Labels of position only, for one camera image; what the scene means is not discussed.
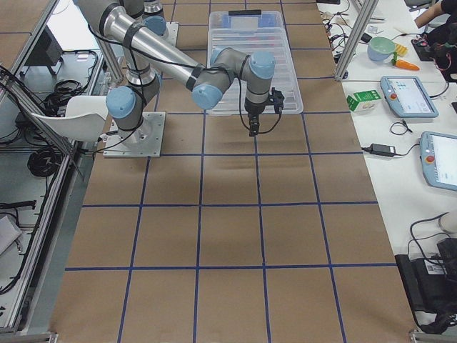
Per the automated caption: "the yellow toy corn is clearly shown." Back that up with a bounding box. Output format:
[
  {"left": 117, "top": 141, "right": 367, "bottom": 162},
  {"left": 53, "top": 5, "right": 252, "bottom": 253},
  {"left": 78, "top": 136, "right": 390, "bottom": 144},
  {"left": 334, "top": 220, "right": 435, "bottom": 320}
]
[{"left": 394, "top": 44, "right": 408, "bottom": 57}]

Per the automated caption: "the black box latch handle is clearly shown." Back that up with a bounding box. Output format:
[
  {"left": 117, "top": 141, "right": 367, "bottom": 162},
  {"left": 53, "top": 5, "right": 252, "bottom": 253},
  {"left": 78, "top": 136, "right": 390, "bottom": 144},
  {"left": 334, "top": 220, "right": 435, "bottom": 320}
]
[{"left": 228, "top": 9, "right": 262, "bottom": 16}]

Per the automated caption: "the clear plastic box lid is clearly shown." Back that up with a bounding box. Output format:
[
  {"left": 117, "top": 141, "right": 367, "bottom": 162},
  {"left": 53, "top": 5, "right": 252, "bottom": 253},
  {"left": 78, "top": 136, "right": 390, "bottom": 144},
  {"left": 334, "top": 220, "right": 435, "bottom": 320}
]
[{"left": 205, "top": 30, "right": 304, "bottom": 116}]

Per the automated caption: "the green white carton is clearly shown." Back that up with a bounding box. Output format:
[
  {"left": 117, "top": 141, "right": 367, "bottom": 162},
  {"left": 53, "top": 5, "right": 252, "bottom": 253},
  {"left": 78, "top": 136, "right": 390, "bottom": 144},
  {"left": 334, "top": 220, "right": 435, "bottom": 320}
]
[{"left": 346, "top": 89, "right": 381, "bottom": 112}]

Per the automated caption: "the green blue bowl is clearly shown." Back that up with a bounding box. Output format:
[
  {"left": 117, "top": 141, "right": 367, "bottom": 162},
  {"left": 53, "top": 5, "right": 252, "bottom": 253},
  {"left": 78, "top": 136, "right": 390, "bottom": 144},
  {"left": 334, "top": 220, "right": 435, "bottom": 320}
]
[{"left": 367, "top": 36, "right": 396, "bottom": 61}]

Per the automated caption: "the black power adapter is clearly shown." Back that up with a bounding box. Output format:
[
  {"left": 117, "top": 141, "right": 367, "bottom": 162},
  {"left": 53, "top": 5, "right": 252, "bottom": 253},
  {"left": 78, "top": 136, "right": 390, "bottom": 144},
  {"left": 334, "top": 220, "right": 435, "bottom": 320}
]
[{"left": 369, "top": 143, "right": 396, "bottom": 157}]

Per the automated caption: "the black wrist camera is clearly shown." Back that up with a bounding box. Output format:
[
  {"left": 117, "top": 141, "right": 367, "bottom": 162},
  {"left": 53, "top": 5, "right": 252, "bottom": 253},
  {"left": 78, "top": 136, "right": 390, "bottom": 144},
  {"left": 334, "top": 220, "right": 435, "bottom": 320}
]
[{"left": 268, "top": 87, "right": 285, "bottom": 114}]

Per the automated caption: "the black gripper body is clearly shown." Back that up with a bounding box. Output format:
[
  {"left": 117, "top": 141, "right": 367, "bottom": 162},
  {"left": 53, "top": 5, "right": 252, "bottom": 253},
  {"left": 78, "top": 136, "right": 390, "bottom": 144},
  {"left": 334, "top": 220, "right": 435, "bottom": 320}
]
[{"left": 244, "top": 98, "right": 266, "bottom": 123}]

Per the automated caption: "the white chair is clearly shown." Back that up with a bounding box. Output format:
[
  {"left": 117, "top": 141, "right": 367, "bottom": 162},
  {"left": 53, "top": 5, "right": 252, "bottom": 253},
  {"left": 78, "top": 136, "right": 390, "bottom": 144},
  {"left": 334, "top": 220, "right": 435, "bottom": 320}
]
[{"left": 31, "top": 95, "right": 108, "bottom": 142}]

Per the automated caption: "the toy carrot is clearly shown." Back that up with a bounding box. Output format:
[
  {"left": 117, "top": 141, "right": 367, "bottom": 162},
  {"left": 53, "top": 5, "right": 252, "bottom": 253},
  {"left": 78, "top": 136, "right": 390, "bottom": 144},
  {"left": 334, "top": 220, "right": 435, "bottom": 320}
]
[{"left": 391, "top": 53, "right": 420, "bottom": 71}]

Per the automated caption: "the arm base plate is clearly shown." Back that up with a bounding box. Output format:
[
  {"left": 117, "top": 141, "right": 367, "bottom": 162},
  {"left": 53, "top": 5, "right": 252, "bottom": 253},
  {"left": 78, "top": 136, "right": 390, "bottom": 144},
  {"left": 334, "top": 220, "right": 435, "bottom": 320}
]
[
  {"left": 162, "top": 21, "right": 179, "bottom": 46},
  {"left": 102, "top": 111, "right": 166, "bottom": 158}
]

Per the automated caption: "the aluminium frame post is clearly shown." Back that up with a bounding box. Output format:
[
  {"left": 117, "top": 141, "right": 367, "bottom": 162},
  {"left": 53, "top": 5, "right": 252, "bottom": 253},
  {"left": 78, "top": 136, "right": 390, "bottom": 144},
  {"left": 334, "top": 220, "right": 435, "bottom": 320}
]
[{"left": 334, "top": 0, "right": 378, "bottom": 81}]

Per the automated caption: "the teach pendant tablet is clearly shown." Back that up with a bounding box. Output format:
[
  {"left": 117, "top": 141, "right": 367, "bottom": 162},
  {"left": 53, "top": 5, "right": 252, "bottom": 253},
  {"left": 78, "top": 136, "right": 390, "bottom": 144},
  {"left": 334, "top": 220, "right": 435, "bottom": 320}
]
[
  {"left": 380, "top": 76, "right": 438, "bottom": 118},
  {"left": 419, "top": 131, "right": 456, "bottom": 191}
]

